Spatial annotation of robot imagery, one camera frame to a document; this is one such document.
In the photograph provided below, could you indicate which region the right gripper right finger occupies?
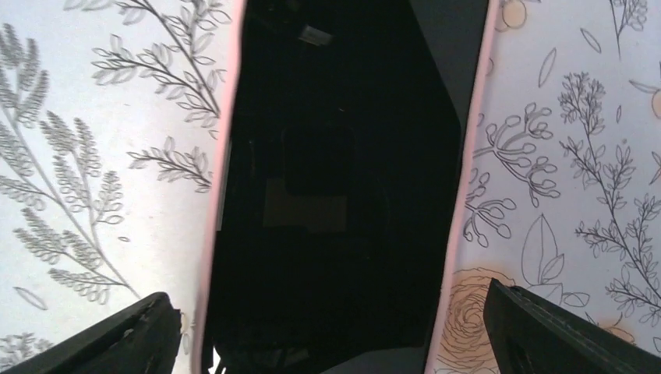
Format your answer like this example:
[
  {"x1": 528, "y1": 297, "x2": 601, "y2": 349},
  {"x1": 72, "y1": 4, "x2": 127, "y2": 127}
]
[{"x1": 483, "y1": 279, "x2": 660, "y2": 374}]

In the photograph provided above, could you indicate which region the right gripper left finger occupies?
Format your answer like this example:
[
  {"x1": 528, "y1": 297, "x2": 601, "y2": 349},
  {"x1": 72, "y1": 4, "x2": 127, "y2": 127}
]
[{"x1": 6, "y1": 291, "x2": 181, "y2": 374}]

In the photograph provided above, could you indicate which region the phone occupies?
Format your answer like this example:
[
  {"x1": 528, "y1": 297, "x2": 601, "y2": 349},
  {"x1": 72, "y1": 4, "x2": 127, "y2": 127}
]
[{"x1": 196, "y1": 1, "x2": 490, "y2": 373}]

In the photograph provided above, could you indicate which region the floral patterned table mat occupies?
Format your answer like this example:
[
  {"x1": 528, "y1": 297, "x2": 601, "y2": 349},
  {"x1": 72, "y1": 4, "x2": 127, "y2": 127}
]
[{"x1": 1, "y1": 1, "x2": 660, "y2": 373}]

